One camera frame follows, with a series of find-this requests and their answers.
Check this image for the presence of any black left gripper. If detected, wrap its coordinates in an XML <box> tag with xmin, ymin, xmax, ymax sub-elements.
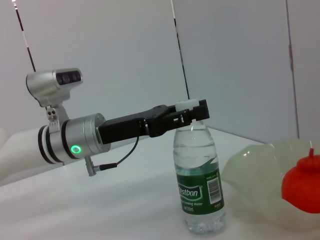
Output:
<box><xmin>98</xmin><ymin>99</ymin><xmax>210</xmax><ymax>146</ymax></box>

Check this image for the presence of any clear green-label water bottle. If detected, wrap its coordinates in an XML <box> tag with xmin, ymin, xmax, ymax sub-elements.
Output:
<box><xmin>172</xmin><ymin>99</ymin><xmax>227</xmax><ymax>235</ymax></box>

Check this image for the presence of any clear green glass fruit plate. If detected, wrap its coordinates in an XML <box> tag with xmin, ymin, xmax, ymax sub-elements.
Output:
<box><xmin>221</xmin><ymin>136</ymin><xmax>320</xmax><ymax>233</ymax></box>

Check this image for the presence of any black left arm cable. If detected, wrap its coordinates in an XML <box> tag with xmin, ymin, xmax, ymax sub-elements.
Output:
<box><xmin>84</xmin><ymin>135</ymin><xmax>141</xmax><ymax>178</ymax></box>

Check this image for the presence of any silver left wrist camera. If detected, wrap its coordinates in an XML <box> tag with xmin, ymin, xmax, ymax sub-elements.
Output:
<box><xmin>25</xmin><ymin>67</ymin><xmax>84</xmax><ymax>126</ymax></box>

